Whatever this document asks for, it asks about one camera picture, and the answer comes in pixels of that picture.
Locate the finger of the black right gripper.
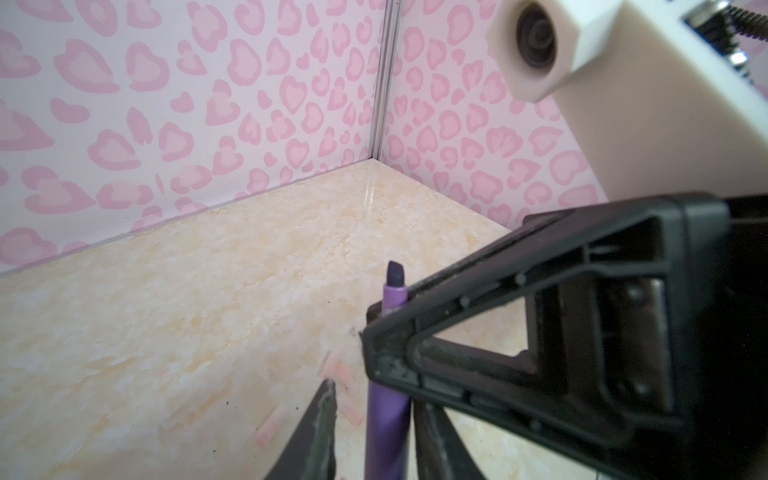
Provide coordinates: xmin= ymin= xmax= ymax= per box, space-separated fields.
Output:
xmin=359 ymin=193 xmax=733 ymax=451

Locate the aluminium corner post right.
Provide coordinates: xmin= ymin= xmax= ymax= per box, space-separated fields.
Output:
xmin=369 ymin=1 xmax=403 ymax=160

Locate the small purple pen cap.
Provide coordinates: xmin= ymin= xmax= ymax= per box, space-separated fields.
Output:
xmin=363 ymin=260 xmax=414 ymax=480

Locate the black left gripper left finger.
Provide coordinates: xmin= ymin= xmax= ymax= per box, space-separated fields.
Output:
xmin=265 ymin=379 xmax=338 ymax=480

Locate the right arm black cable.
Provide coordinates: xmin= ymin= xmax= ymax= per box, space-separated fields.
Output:
xmin=719 ymin=2 xmax=768 ymax=43

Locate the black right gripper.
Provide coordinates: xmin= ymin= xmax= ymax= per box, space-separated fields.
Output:
xmin=599 ymin=194 xmax=767 ymax=479

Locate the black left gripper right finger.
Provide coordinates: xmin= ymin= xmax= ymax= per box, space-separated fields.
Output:
xmin=413 ymin=400 xmax=485 ymax=480

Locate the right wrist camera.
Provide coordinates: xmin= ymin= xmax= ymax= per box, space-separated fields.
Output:
xmin=487 ymin=1 xmax=767 ymax=201

